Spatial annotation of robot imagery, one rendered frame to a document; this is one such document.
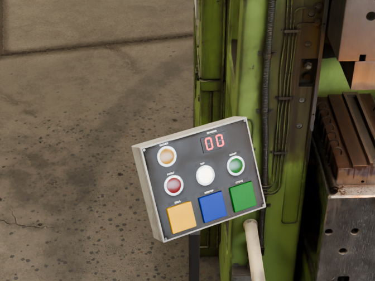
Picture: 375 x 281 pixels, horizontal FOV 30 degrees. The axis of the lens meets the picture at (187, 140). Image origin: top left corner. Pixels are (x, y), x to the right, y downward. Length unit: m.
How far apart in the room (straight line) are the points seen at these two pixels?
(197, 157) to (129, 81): 2.60
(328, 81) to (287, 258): 0.68
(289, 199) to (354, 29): 0.75
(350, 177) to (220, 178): 0.47
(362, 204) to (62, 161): 2.05
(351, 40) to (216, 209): 0.61
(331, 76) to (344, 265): 0.69
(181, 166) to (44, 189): 1.83
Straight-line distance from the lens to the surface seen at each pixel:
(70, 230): 3.47
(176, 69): 4.66
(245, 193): 2.06
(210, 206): 2.02
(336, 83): 2.65
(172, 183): 1.97
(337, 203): 2.27
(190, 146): 1.98
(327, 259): 2.43
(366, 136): 2.40
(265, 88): 2.18
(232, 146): 2.04
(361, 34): 2.00
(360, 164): 2.27
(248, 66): 2.16
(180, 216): 1.98
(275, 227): 2.57
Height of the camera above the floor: 2.35
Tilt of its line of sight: 36 degrees down
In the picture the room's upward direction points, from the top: straight up
